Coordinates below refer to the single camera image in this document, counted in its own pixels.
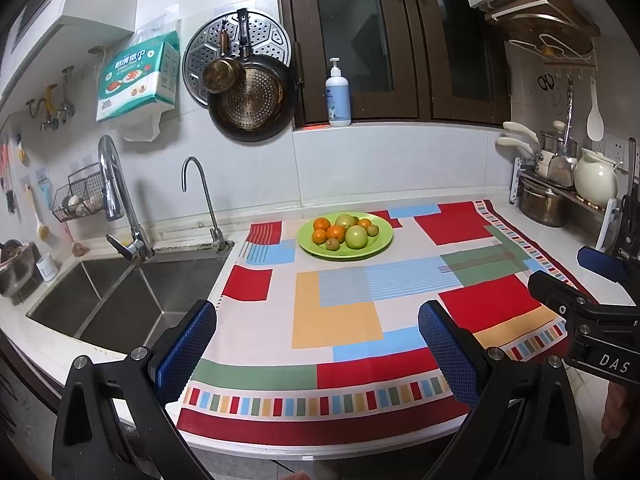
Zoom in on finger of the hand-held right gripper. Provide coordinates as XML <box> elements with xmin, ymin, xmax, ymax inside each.
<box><xmin>576</xmin><ymin>245</ymin><xmax>632</xmax><ymax>282</ymax></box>
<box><xmin>528</xmin><ymin>270</ymin><xmax>640</xmax><ymax>322</ymax></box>

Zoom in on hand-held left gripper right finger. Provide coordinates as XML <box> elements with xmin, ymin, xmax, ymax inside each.
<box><xmin>417</xmin><ymin>301</ymin><xmax>586</xmax><ymax>480</ymax></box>

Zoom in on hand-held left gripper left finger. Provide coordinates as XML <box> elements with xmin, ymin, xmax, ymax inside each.
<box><xmin>51</xmin><ymin>300</ymin><xmax>218</xmax><ymax>480</ymax></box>

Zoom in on green plate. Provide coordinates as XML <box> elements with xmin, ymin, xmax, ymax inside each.
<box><xmin>297</xmin><ymin>211</ymin><xmax>395</xmax><ymax>260</ymax></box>

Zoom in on large green apple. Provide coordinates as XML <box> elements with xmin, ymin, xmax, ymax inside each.
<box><xmin>344</xmin><ymin>225</ymin><xmax>369</xmax><ymax>250</ymax></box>

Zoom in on person's right hand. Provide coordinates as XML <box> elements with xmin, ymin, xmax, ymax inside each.
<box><xmin>602</xmin><ymin>384</ymin><xmax>626</xmax><ymax>439</ymax></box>

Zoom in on black knife block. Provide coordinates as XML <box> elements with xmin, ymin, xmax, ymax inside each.
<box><xmin>606</xmin><ymin>194</ymin><xmax>640</xmax><ymax>262</ymax></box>

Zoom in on white ceramic kettle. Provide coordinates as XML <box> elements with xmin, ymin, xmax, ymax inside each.
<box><xmin>573</xmin><ymin>147</ymin><xmax>624</xmax><ymax>208</ymax></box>

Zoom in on steel cooking pot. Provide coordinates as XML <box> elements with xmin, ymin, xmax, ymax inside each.
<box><xmin>517</xmin><ymin>180</ymin><xmax>571</xmax><ymax>229</ymax></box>

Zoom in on steel sink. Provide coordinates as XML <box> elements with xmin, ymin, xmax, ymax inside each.
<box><xmin>26</xmin><ymin>254</ymin><xmax>235</xmax><ymax>357</ymax></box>

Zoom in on colourful patterned tablecloth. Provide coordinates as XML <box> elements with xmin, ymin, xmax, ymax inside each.
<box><xmin>175</xmin><ymin>200</ymin><xmax>599</xmax><ymax>449</ymax></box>

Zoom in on white dish rack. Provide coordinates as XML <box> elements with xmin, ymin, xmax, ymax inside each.
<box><xmin>509</xmin><ymin>156</ymin><xmax>624</xmax><ymax>252</ymax></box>

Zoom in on white rice spoon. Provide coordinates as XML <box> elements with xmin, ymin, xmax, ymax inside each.
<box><xmin>586</xmin><ymin>78</ymin><xmax>605</xmax><ymax>142</ymax></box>

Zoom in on thin gooseneck faucet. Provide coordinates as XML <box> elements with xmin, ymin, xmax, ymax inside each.
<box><xmin>181</xmin><ymin>156</ymin><xmax>225</xmax><ymax>253</ymax></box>

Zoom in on white cup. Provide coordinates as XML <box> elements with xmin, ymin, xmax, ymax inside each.
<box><xmin>35</xmin><ymin>253</ymin><xmax>59</xmax><ymax>282</ymax></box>

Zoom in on large chrome faucet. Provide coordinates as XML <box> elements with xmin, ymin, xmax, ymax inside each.
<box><xmin>97</xmin><ymin>135</ymin><xmax>155</xmax><ymax>262</ymax></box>

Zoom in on steel bowl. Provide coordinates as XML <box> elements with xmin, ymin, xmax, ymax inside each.
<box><xmin>0</xmin><ymin>241</ymin><xmax>37</xmax><ymax>297</ymax></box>

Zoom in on black frying pan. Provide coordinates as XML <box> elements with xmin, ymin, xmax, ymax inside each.
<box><xmin>207</xmin><ymin>8</ymin><xmax>297</xmax><ymax>144</ymax></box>

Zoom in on golden perforated strainer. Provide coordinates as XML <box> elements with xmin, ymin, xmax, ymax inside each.
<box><xmin>217</xmin><ymin>66</ymin><xmax>285</xmax><ymax>132</ymax></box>

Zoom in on wooden cutting boards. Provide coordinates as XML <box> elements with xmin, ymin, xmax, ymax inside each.
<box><xmin>483</xmin><ymin>0</ymin><xmax>601</xmax><ymax>42</ymax></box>

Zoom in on teal paper towel pack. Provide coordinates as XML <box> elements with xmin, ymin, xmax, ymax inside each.
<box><xmin>95</xmin><ymin>30</ymin><xmax>181</xmax><ymax>124</ymax></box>

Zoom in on small brass pot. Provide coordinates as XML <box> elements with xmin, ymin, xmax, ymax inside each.
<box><xmin>202</xmin><ymin>30</ymin><xmax>247</xmax><ymax>95</ymax></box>

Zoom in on white and blue lotion bottle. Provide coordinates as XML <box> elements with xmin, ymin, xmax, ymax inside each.
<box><xmin>325</xmin><ymin>57</ymin><xmax>354</xmax><ymax>128</ymax></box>

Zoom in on round metal steamer plate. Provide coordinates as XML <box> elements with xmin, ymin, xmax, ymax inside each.
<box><xmin>182</xmin><ymin>9</ymin><xmax>291</xmax><ymax>109</ymax></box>

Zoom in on white wall socket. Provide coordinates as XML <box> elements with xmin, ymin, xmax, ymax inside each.
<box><xmin>592</xmin><ymin>139</ymin><xmax>629</xmax><ymax>167</ymax></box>

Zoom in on wire sink basket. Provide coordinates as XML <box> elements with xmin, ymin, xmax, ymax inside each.
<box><xmin>52</xmin><ymin>171</ymin><xmax>109</xmax><ymax>222</ymax></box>

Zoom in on wooden handled brush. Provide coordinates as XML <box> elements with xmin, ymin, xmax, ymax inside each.
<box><xmin>26</xmin><ymin>184</ymin><xmax>52</xmax><ymax>242</ymax></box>

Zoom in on white wire wall rack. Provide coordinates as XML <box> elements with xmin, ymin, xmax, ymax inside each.
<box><xmin>504</xmin><ymin>34</ymin><xmax>599</xmax><ymax>69</ymax></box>

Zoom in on brown window frame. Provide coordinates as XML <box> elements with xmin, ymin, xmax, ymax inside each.
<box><xmin>274</xmin><ymin>0</ymin><xmax>512</xmax><ymax>130</ymax></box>

